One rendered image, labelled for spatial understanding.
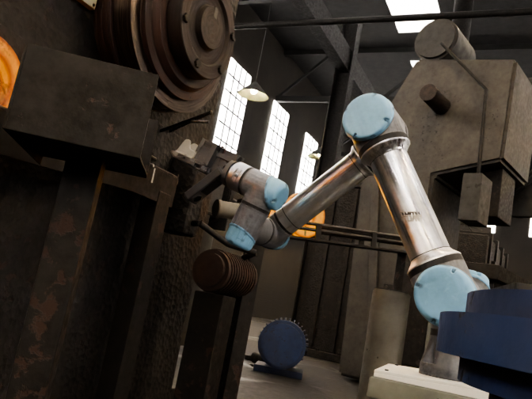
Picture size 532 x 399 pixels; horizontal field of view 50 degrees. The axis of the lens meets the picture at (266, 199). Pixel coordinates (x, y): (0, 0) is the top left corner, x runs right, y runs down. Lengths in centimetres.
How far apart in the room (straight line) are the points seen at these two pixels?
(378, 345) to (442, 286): 72
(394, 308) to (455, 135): 242
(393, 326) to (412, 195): 70
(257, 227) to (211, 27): 59
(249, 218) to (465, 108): 295
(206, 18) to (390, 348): 111
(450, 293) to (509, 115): 298
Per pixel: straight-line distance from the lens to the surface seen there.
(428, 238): 120
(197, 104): 174
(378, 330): 185
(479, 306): 33
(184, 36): 155
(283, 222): 147
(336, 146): 1066
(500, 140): 400
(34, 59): 96
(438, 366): 129
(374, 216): 415
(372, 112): 128
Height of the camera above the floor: 40
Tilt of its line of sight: 10 degrees up
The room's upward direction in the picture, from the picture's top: 11 degrees clockwise
